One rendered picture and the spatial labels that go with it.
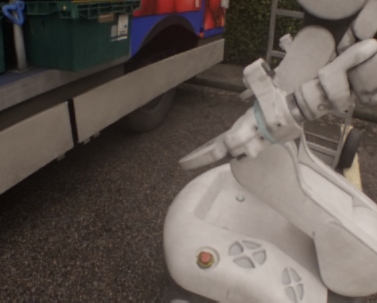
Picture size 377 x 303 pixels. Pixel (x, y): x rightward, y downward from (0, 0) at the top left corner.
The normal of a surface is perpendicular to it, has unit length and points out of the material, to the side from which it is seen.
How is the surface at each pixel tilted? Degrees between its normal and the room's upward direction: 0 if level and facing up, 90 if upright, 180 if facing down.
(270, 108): 67
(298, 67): 90
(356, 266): 90
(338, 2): 98
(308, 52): 90
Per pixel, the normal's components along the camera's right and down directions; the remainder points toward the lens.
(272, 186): -0.41, 0.41
